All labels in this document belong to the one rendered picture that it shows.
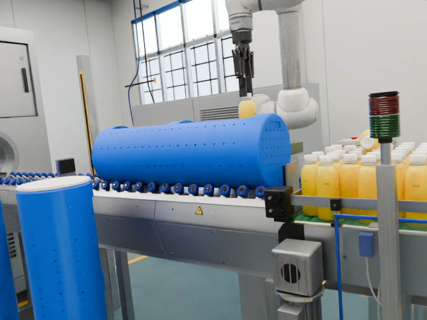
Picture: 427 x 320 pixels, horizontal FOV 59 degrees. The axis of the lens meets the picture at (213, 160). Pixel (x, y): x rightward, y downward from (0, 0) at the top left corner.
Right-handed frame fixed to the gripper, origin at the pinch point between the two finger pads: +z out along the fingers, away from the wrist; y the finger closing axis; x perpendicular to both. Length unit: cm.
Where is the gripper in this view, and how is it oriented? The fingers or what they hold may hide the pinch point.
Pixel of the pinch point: (245, 87)
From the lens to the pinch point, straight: 145.9
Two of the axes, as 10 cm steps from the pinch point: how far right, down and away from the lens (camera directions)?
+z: 0.9, 9.9, 1.1
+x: 8.3, -0.1, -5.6
